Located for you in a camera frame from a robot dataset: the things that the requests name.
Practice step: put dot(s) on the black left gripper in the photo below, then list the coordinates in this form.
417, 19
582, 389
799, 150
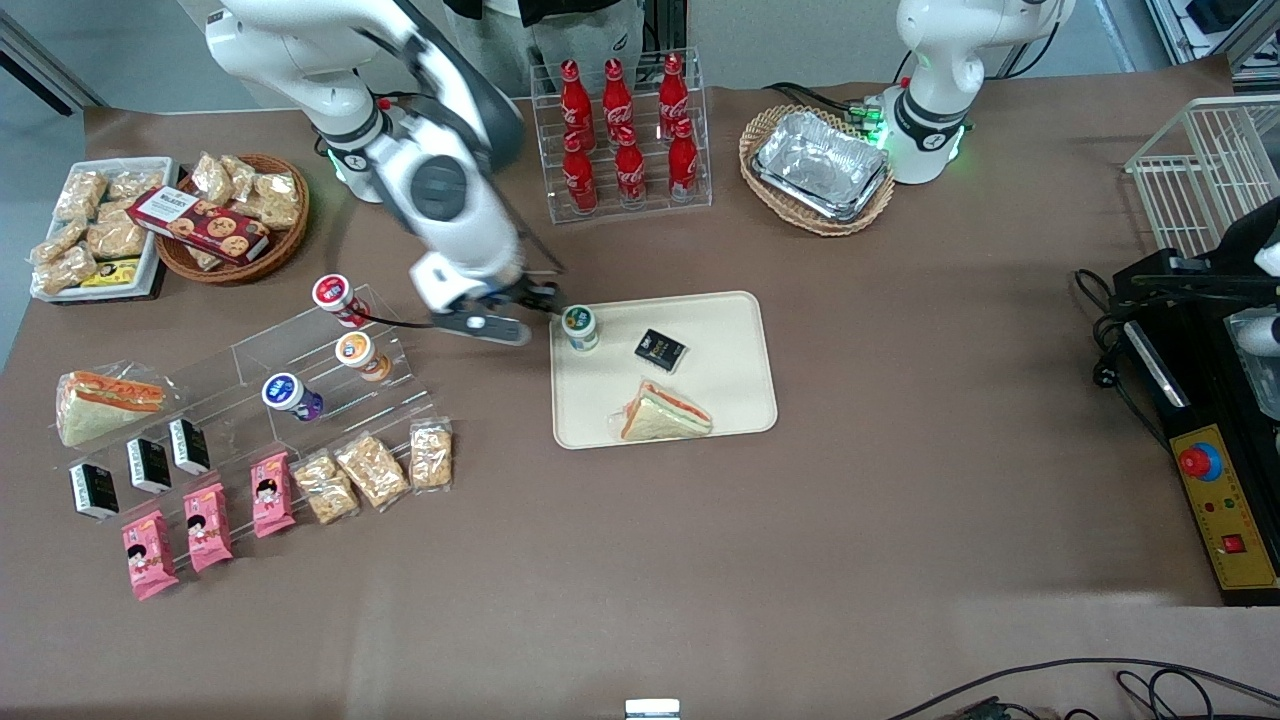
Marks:
1245, 235

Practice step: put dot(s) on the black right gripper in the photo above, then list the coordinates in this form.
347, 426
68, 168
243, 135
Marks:
531, 293

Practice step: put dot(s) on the green gum bottle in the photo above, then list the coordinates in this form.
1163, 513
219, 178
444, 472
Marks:
580, 325

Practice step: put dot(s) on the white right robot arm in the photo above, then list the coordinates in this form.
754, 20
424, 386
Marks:
440, 190

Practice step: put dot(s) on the beige plastic tray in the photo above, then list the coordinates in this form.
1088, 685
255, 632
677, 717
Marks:
720, 400

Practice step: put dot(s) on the orange gum bottle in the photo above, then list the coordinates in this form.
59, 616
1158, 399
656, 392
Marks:
354, 350

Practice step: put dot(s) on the red gum bottle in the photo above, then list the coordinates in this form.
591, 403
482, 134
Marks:
332, 292

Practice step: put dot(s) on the purple gum bottle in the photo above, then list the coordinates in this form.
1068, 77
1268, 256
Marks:
283, 391

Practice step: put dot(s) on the silver foil tray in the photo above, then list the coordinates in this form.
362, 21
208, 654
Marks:
820, 165

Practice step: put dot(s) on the white rectangular snack tray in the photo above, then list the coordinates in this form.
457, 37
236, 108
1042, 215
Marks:
165, 170

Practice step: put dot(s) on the small black snack packet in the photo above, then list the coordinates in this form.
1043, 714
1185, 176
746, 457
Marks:
660, 350

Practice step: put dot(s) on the red cola bottle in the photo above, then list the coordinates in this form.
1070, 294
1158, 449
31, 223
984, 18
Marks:
630, 172
579, 180
673, 90
616, 95
684, 162
573, 100

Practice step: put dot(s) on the clear acrylic bottle rack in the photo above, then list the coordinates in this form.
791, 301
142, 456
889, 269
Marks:
650, 205

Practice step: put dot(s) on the wrapped triangle sandwich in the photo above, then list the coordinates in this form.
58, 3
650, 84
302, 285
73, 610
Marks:
100, 410
665, 418

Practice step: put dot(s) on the clear peanut crisp packet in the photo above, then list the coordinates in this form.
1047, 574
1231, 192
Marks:
431, 455
212, 178
325, 488
118, 238
58, 242
80, 195
65, 270
135, 185
277, 200
372, 471
205, 258
242, 175

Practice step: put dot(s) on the black control box yellow panel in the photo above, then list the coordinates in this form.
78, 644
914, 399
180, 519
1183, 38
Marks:
1220, 500

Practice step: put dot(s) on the light wicker basket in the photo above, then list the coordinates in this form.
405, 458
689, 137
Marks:
760, 135

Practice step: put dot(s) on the person in dark top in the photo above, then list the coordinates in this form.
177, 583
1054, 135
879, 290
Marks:
570, 30

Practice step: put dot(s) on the brown wicker basket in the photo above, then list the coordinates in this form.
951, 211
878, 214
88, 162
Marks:
285, 245

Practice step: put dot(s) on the clear acrylic stepped stand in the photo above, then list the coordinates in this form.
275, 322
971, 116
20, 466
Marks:
250, 350

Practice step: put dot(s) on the pink snack packet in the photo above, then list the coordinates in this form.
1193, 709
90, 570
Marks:
272, 495
207, 527
149, 555

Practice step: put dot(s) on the red cookie box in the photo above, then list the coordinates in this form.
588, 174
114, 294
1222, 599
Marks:
200, 225

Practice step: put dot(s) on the black and white small box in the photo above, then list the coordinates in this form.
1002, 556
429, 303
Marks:
150, 465
94, 490
189, 446

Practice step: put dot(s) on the small white device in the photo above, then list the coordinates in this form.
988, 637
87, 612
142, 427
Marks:
652, 709

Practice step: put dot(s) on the yellow and black packet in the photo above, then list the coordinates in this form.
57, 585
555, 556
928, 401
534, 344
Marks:
112, 273

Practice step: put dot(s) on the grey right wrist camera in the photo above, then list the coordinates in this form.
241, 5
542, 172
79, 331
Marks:
480, 327

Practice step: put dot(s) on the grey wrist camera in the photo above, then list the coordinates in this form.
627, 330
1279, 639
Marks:
480, 327
1262, 337

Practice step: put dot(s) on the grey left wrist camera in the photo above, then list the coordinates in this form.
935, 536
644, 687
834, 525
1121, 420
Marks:
1262, 337

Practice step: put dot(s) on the metal frame rack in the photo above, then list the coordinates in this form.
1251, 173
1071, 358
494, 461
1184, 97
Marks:
1210, 25

